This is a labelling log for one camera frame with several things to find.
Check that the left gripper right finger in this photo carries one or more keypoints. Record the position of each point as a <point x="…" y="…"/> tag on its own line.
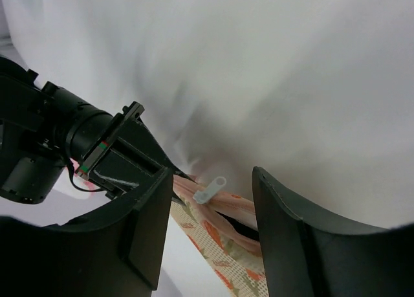
<point x="311" y="251"/>

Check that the orange patterned bra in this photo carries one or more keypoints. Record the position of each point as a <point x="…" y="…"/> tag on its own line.
<point x="237" y="260"/>

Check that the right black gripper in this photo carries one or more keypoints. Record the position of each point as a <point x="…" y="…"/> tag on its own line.
<point x="119" y="153"/>

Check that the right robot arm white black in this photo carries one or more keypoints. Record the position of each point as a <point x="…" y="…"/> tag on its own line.
<point x="47" y="130"/>

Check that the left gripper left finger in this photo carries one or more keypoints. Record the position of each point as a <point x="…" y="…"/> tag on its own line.
<point x="114" y="250"/>

